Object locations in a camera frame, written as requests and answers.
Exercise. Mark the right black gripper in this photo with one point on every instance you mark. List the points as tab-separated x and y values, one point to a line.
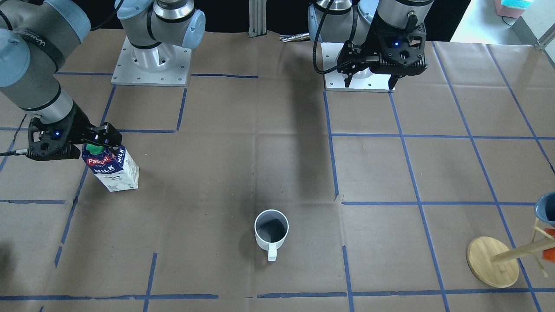
79	127

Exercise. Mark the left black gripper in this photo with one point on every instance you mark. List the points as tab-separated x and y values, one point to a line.
373	47

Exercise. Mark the blue white milk carton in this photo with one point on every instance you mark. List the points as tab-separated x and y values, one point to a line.
116	169

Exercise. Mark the white grey mug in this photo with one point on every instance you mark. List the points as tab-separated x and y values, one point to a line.
271	228

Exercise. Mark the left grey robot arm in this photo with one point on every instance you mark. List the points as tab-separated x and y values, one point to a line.
337	21

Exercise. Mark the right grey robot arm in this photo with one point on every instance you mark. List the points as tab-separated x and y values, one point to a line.
37	37

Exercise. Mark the wooden mug tree stand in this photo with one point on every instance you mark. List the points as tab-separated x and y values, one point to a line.
495	264

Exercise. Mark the blue mug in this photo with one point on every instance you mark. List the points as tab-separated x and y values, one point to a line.
545	208

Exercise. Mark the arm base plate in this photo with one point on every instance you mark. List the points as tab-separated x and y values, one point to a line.
165	65
362	81

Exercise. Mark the aluminium frame post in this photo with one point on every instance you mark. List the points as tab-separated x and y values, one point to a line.
257	18

